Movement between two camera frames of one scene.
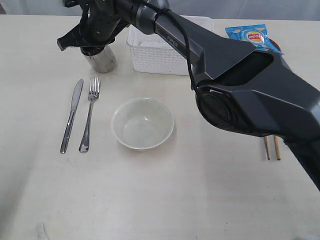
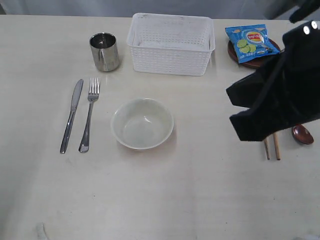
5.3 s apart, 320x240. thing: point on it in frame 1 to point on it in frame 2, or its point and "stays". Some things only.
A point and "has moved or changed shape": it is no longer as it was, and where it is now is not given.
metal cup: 102,57 has moved or changed shape
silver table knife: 75,100 stays
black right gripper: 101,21 to 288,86
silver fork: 94,89 stays
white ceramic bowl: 142,123 stays
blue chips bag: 255,35 stays
